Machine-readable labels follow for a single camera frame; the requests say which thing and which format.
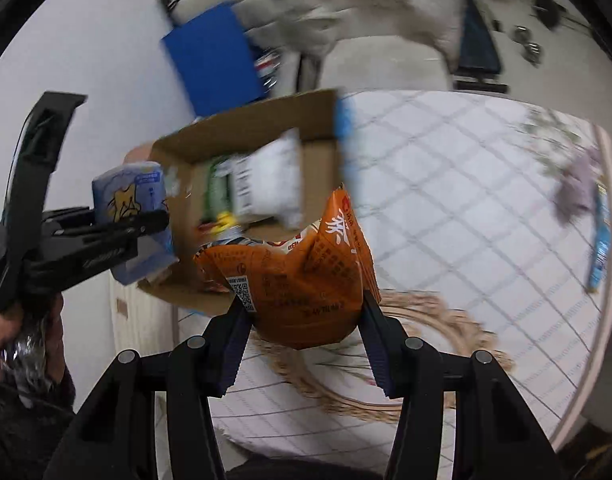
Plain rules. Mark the white snack packet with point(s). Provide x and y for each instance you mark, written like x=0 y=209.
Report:
x=271 y=182

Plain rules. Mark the small grey dumbbell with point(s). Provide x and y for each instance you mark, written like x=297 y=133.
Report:
x=528 y=45

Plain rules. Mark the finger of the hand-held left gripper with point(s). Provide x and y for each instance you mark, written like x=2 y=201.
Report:
x=136 y=224

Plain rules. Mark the orange snack packet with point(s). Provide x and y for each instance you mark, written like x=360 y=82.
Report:
x=296 y=285

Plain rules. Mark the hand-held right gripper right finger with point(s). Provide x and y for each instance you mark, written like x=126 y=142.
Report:
x=377 y=347

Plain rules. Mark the green snack packet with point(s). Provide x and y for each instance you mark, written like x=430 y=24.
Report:
x=218 y=185

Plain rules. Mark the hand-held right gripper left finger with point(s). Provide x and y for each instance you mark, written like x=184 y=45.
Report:
x=232 y=345

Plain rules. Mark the person's left hand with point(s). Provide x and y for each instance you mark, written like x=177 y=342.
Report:
x=53 y=325

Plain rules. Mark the blue snack packet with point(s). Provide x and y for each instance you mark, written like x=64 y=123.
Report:
x=128 y=192

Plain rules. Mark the black dumbbell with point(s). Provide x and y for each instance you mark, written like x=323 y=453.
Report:
x=548 y=9

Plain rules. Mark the yellow small packet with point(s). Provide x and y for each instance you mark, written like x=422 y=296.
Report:
x=225 y=221

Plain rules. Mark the blue long packet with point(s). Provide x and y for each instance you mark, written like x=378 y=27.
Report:
x=602 y=240

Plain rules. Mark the cardboard box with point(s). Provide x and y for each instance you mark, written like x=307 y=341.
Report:
x=286 y=125

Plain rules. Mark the white checked tablecloth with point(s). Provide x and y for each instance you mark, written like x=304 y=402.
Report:
x=461 y=200

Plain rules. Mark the black workout bench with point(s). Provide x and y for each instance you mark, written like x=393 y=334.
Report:
x=478 y=35

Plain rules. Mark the person's left forearm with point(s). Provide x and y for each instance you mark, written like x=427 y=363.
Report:
x=21 y=430

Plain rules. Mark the blue flat board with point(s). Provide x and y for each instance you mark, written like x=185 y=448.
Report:
x=213 y=55

